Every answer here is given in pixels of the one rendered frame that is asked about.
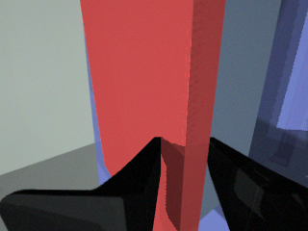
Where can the red rectangular lid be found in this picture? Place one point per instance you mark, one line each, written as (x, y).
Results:
(154, 71)

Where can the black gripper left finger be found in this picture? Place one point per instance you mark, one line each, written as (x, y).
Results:
(125, 202)

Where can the grey open box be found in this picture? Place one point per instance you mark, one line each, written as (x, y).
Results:
(246, 41)

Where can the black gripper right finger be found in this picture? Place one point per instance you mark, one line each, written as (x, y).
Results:
(254, 197)

